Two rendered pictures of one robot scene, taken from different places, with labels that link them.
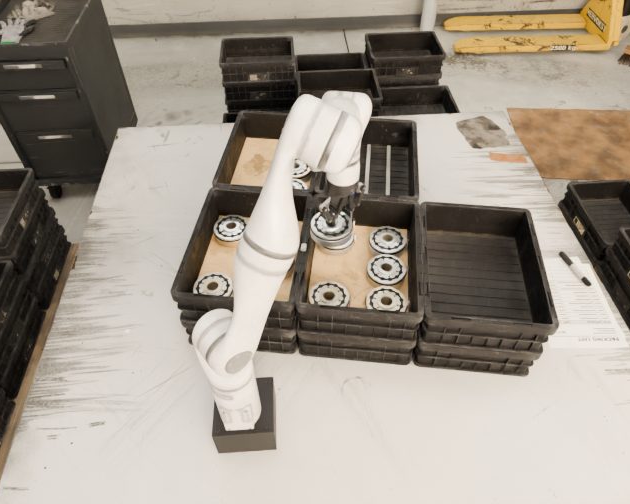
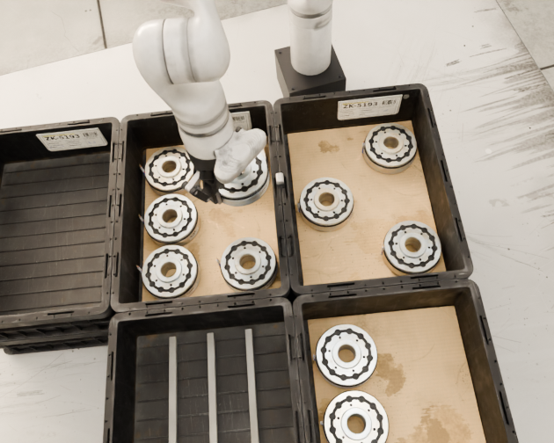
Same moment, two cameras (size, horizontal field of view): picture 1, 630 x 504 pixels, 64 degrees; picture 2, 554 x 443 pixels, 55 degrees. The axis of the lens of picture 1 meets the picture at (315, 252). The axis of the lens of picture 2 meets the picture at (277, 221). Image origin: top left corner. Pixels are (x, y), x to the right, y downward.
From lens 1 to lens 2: 135 cm
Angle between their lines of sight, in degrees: 68
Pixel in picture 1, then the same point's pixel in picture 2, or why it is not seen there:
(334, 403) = not seen: hidden behind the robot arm
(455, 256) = (74, 278)
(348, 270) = (224, 222)
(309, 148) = not seen: outside the picture
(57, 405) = (503, 68)
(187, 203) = (550, 390)
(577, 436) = not seen: outside the picture
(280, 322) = (293, 126)
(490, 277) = (32, 250)
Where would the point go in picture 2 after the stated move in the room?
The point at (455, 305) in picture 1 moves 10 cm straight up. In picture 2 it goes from (87, 199) to (66, 174)
